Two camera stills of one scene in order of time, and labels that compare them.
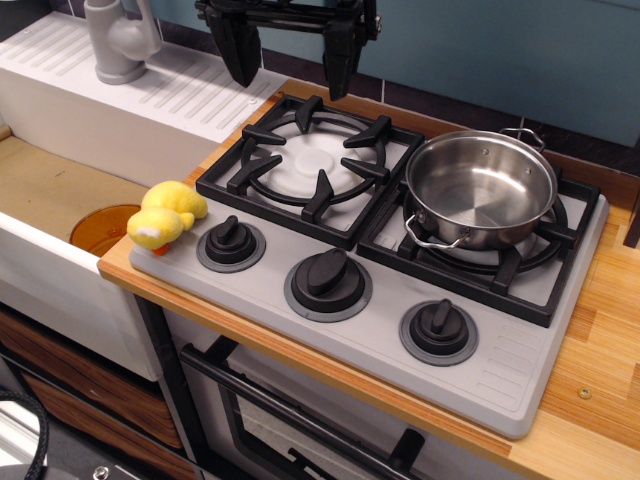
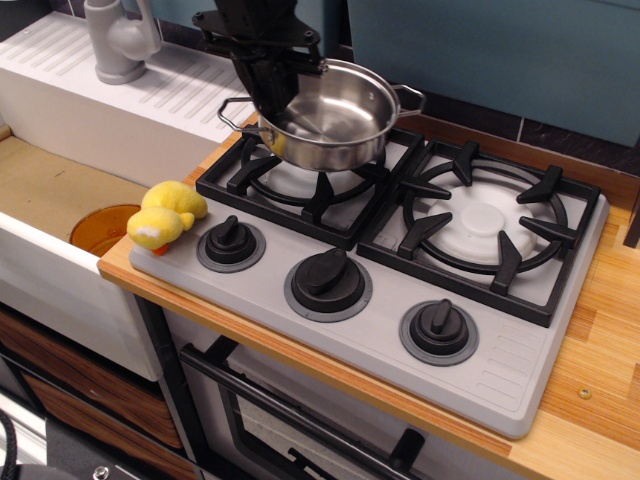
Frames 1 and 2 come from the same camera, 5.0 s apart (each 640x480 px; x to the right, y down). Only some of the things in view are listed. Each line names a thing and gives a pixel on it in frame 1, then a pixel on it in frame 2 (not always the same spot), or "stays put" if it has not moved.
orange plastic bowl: x=101 y=228 stays put
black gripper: x=234 y=27 → x=269 y=30
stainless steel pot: x=491 y=188 → x=342 y=116
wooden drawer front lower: x=124 y=446 stays put
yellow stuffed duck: x=168 y=209 stays put
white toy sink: x=71 y=142 stays put
